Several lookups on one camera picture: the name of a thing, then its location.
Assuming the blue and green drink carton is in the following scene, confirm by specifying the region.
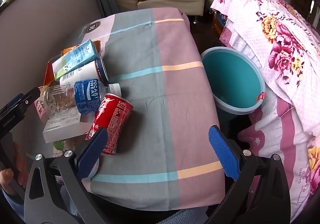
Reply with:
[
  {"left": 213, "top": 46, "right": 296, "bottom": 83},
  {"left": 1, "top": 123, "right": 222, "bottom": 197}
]
[{"left": 52, "top": 40, "right": 101, "bottom": 80}]

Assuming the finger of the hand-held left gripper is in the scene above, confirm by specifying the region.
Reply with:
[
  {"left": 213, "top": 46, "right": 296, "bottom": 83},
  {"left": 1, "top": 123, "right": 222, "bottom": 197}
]
[{"left": 0, "top": 87, "right": 42, "bottom": 120}]

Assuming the white flat box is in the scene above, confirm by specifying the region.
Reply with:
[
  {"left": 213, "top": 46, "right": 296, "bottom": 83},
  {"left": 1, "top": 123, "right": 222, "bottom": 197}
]
[{"left": 42, "top": 115, "right": 94, "bottom": 143}]

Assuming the pink floral quilt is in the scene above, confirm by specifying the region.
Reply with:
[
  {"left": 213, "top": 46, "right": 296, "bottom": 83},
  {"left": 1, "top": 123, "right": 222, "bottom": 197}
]
[{"left": 209, "top": 0, "right": 320, "bottom": 224}]

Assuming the plaid tablecloth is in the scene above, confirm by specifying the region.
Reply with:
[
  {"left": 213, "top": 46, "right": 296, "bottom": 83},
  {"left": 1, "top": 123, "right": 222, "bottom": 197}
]
[{"left": 47, "top": 7, "right": 227, "bottom": 212}]

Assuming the wooden bed frame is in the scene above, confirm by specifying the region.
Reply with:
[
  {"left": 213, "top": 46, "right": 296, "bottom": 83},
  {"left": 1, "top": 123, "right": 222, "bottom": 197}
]
[{"left": 212, "top": 9, "right": 225, "bottom": 37}]

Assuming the person's left hand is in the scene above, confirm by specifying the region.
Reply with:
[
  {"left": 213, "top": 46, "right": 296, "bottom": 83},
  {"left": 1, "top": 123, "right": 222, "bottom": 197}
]
[{"left": 0, "top": 142, "right": 27, "bottom": 196}]

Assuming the clear bottle with blue label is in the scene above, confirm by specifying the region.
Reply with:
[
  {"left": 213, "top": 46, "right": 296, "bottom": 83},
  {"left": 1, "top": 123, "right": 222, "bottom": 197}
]
[{"left": 41, "top": 82, "right": 122, "bottom": 117}]

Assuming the red soda can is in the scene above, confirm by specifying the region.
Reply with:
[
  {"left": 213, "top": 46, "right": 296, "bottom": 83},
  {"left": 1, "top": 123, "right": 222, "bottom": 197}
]
[{"left": 85, "top": 93, "right": 134, "bottom": 157}]

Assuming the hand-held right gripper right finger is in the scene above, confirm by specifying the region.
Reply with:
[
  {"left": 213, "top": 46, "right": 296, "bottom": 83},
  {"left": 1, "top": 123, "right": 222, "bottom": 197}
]
[{"left": 205, "top": 125, "right": 292, "bottom": 224}]

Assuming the green printed packet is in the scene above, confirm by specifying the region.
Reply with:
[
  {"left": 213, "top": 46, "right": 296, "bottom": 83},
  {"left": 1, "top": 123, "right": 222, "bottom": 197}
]
[{"left": 51, "top": 139, "right": 75, "bottom": 157}]

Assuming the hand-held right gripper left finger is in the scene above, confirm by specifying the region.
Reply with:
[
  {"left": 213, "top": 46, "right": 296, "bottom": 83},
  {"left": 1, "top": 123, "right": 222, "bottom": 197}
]
[{"left": 24, "top": 127, "right": 110, "bottom": 224}]

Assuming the white small bottle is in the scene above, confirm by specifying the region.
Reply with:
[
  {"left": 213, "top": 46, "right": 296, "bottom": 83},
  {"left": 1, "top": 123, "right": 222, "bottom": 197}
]
[{"left": 59, "top": 56, "right": 110, "bottom": 85}]

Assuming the orange snack packet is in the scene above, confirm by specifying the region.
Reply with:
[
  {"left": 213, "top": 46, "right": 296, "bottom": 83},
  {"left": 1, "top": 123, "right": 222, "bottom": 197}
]
[{"left": 61, "top": 40, "right": 103, "bottom": 58}]

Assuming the pink paper cup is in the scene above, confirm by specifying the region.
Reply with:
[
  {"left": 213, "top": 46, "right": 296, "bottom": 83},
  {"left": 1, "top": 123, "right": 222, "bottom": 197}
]
[{"left": 34, "top": 86, "right": 50, "bottom": 121}]

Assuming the teal round bin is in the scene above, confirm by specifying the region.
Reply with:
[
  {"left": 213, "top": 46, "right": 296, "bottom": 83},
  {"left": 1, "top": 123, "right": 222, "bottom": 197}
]
[{"left": 201, "top": 47, "right": 266, "bottom": 115}]

